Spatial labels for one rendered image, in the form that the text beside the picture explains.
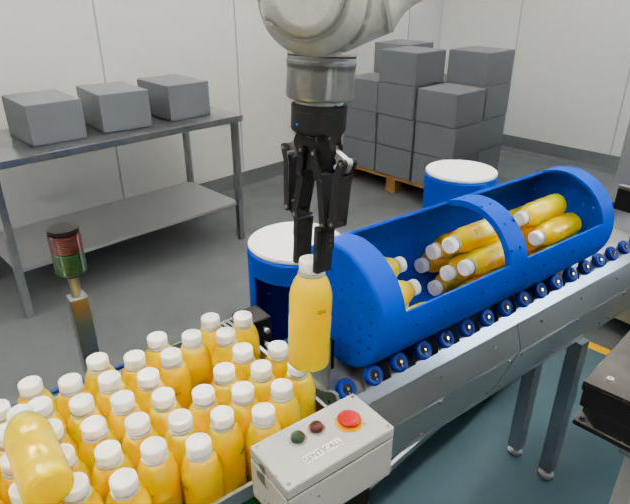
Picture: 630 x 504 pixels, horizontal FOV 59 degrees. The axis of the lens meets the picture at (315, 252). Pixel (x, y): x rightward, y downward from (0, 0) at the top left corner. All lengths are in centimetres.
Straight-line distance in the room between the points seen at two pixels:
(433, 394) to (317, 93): 85
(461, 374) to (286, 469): 69
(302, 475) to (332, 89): 52
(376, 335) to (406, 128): 380
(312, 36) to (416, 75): 419
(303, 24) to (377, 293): 67
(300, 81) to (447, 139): 392
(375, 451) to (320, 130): 49
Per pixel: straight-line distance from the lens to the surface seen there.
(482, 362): 148
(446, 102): 457
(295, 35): 53
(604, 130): 627
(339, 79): 73
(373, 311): 110
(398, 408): 130
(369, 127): 507
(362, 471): 92
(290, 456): 86
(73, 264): 126
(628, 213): 220
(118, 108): 356
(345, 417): 90
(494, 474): 242
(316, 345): 86
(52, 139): 343
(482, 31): 675
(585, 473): 255
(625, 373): 114
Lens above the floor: 172
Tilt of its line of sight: 26 degrees down
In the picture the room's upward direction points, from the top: straight up
